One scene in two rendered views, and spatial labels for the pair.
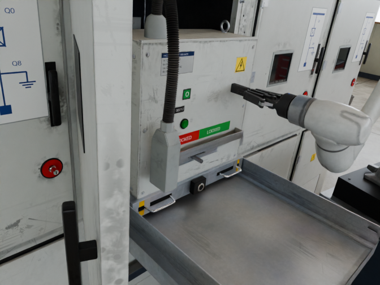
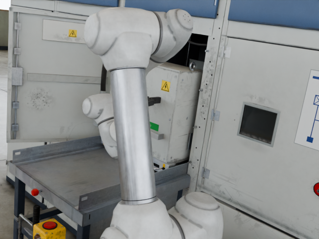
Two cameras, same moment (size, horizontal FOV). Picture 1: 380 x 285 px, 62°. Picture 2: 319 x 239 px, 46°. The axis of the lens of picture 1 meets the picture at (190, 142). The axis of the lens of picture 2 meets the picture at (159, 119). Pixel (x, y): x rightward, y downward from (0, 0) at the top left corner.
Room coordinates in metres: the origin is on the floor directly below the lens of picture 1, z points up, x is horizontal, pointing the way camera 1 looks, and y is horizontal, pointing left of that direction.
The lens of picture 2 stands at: (1.01, -1.95, 1.61)
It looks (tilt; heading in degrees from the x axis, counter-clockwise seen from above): 15 degrees down; 88
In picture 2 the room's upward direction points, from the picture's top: 7 degrees clockwise
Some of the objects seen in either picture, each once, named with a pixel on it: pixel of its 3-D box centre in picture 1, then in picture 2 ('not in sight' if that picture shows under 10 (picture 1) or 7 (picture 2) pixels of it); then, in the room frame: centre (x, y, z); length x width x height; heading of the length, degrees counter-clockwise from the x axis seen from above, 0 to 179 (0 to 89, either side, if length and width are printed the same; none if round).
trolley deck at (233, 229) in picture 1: (236, 230); (101, 174); (0.83, -0.18, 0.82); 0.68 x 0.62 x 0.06; 46
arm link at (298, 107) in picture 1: (302, 111); not in sight; (0.90, -0.32, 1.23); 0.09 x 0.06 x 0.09; 136
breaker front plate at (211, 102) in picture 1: (201, 116); (137, 108); (0.98, -0.03, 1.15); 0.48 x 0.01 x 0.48; 136
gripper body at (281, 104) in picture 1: (280, 103); not in sight; (0.95, -0.26, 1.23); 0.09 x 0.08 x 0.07; 46
